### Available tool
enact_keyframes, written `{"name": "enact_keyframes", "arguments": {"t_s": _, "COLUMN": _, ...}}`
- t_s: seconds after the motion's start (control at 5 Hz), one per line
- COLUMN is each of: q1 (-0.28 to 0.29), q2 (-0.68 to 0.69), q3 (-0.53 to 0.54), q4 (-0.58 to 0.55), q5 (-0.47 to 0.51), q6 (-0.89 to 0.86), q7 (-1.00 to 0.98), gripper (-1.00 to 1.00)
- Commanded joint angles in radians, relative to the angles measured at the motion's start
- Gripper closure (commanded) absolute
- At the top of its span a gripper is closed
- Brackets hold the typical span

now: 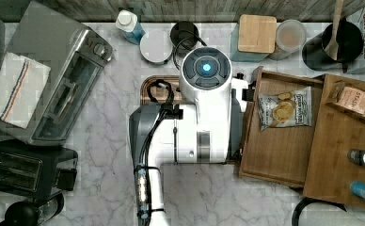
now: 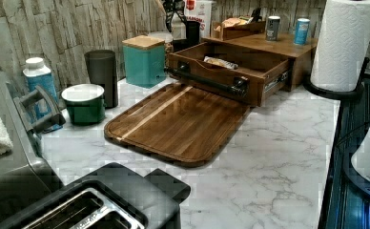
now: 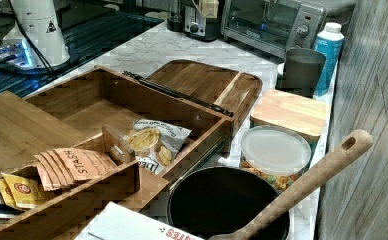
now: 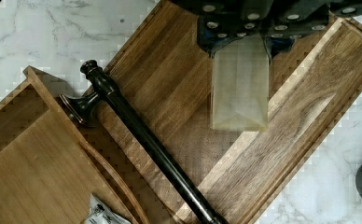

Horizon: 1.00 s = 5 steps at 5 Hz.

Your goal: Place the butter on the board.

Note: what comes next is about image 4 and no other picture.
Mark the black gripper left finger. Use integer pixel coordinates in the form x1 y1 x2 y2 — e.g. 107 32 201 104
196 0 273 59

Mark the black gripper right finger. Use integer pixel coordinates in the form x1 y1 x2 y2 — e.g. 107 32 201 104
262 0 362 59

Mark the pale butter stick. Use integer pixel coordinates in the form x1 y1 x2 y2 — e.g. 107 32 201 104
211 35 270 132

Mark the dark wooden cutting board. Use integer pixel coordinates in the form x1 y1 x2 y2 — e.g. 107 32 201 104
83 0 362 224

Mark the white snack packet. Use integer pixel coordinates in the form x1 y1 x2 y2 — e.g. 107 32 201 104
80 193 132 224

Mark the bamboo drawer organizer box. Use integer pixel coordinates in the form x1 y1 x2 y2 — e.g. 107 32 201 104
0 66 150 224

